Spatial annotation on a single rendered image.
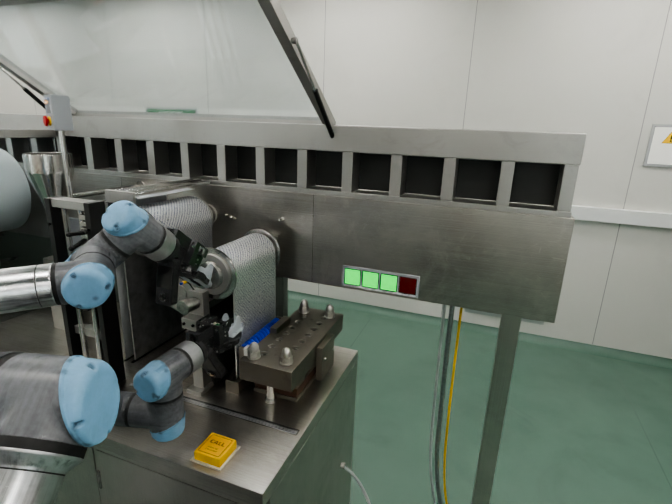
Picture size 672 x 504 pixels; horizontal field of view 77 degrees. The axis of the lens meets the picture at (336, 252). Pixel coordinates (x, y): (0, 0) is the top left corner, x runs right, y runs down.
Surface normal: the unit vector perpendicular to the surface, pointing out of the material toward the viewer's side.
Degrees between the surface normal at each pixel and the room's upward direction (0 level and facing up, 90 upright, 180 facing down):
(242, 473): 0
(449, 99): 90
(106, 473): 90
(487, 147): 90
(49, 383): 36
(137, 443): 0
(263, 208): 90
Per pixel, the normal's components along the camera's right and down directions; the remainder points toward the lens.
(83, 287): 0.40, 0.28
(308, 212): -0.35, 0.26
